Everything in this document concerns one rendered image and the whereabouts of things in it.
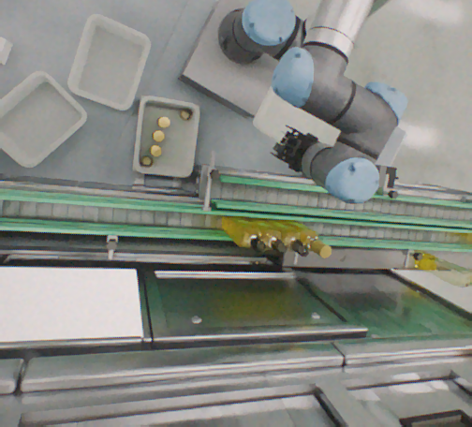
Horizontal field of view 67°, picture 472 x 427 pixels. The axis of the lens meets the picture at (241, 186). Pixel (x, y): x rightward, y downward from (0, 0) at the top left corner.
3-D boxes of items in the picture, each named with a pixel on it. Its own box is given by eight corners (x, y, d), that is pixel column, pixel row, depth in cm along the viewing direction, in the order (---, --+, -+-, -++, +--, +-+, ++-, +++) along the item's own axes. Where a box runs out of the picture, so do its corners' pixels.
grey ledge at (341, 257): (271, 257, 129) (284, 269, 119) (274, 233, 128) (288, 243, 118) (461, 263, 161) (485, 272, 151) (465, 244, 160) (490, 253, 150)
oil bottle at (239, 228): (219, 228, 111) (242, 251, 91) (222, 211, 110) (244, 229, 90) (237, 228, 113) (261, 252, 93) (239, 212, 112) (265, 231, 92)
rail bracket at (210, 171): (195, 204, 107) (204, 213, 95) (202, 148, 105) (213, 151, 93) (205, 205, 108) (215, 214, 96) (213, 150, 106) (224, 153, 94)
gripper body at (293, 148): (285, 123, 78) (307, 132, 67) (315, 139, 81) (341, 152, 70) (268, 153, 80) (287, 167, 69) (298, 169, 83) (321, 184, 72)
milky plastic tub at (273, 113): (272, 66, 92) (287, 61, 84) (335, 111, 100) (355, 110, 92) (241, 126, 91) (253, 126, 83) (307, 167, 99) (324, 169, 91)
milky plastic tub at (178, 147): (131, 169, 112) (132, 171, 104) (140, 95, 109) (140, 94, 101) (186, 174, 118) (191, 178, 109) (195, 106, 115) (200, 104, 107)
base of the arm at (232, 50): (228, 0, 103) (239, -12, 93) (272, 25, 108) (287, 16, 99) (210, 50, 104) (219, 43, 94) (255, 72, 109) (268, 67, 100)
